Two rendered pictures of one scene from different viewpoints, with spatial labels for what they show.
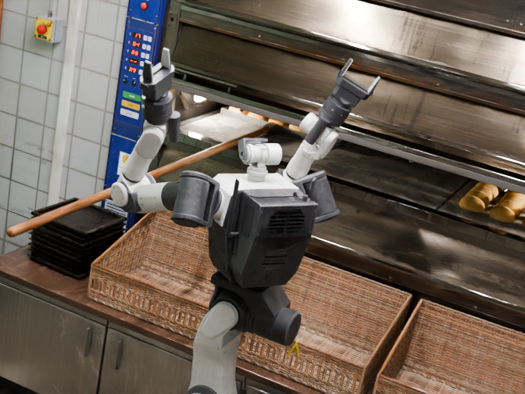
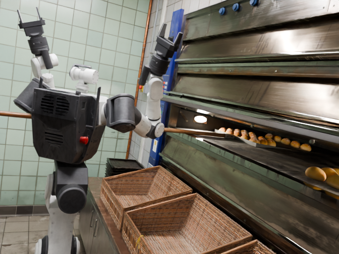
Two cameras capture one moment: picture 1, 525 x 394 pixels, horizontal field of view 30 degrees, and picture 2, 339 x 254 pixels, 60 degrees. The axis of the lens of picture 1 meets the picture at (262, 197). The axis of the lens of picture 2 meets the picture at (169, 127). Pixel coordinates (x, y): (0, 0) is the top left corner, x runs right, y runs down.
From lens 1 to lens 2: 2.58 m
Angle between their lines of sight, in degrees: 43
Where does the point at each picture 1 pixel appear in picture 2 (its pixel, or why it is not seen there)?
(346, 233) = (224, 184)
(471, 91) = (296, 69)
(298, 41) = (213, 66)
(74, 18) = not seen: hidden behind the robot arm
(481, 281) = (300, 233)
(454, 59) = (284, 48)
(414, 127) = (260, 104)
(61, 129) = not seen: hidden behind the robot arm
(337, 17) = (229, 47)
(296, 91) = (209, 94)
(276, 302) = (69, 178)
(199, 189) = (31, 86)
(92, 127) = not seen: hidden behind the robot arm
